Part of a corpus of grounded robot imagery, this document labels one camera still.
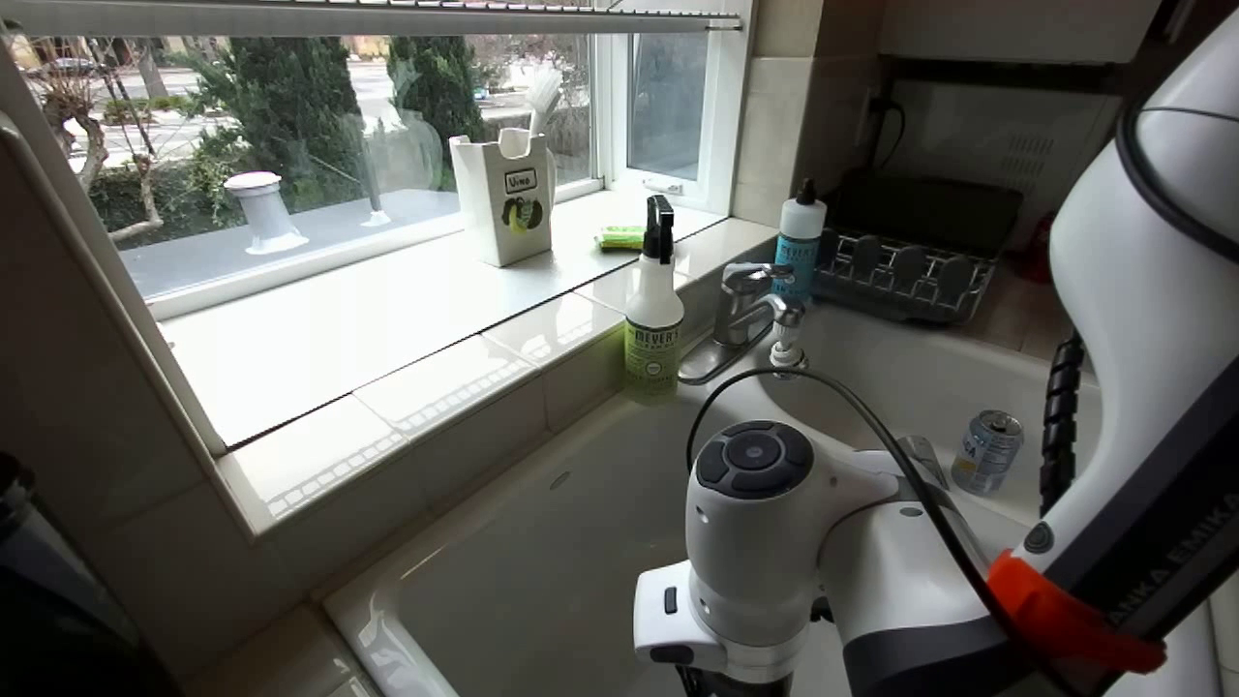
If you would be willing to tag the white sink sprayer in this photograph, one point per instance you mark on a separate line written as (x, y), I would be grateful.
(788, 349)

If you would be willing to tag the black dish rack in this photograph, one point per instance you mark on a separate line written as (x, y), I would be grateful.
(911, 264)

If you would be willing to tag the white tiled window sill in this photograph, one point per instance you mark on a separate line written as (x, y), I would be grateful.
(387, 321)

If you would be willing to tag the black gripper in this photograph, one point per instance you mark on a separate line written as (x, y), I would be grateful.
(721, 681)

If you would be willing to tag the white carton box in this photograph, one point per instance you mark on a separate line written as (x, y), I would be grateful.
(506, 196)

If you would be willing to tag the green sponge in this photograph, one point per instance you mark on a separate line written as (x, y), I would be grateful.
(622, 238)

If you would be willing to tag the blue bottle with black nozzle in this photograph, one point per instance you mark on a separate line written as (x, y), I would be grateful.
(798, 245)

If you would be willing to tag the white window frame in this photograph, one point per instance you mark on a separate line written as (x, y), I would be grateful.
(672, 179)

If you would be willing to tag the green spray bottle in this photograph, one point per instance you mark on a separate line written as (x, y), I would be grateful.
(651, 311)

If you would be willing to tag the black appliance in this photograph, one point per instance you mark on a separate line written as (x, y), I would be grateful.
(59, 620)

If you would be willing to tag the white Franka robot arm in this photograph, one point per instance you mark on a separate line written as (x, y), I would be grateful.
(1134, 321)

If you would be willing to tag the silver drink can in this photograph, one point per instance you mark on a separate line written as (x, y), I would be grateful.
(988, 451)

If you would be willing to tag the white double kitchen sink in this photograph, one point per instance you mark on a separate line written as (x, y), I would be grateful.
(542, 566)

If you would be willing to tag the chrome sink faucet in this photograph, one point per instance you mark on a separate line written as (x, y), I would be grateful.
(740, 311)

